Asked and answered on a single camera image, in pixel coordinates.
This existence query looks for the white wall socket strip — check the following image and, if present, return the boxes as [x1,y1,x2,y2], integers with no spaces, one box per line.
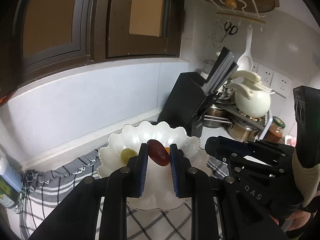
[252,62,292,98]

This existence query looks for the steel pot lower left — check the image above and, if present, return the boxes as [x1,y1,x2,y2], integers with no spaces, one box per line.
[202,105,232,128]

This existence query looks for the pink white dish rack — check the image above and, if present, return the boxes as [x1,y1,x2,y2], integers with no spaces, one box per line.
[285,135,297,147]

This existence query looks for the steel pot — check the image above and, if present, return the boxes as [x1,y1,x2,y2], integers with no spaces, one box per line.
[227,116,260,142]
[202,105,232,128]

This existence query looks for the black scissors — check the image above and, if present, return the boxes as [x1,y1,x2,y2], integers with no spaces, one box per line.
[223,21,238,38]

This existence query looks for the dark wooden window frame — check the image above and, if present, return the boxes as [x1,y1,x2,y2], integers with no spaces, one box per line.
[1,0,184,101]

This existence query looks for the checkered kitchen cloth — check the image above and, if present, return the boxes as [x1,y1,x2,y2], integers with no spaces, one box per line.
[15,143,230,240]

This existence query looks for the green dish soap bottle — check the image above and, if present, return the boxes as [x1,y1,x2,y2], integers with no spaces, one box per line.
[0,177,18,209]

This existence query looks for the white blue pump bottle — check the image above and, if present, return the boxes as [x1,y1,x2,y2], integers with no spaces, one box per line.
[0,157,22,192]

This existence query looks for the steel pot lower right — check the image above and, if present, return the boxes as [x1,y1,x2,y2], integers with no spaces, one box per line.
[227,116,260,142]

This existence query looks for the red oblong fruit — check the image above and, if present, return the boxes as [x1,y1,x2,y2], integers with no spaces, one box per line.
[147,139,170,166]

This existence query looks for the jar of red sauce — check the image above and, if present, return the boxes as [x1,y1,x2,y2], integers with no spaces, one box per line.
[263,116,286,143]

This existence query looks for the white ceramic pitcher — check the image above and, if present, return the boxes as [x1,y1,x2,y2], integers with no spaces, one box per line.
[227,70,275,118]

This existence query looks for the black knife block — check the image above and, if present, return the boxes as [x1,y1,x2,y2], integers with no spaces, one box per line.
[157,72,220,138]

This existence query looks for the white scalloped bowl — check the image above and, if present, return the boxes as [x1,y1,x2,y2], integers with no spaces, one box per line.
[97,121,212,211]

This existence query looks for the right hand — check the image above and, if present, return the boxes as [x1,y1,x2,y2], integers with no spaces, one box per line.
[271,210,318,239]

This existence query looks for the green round fruit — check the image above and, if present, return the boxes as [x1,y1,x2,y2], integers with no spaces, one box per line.
[120,148,138,165]

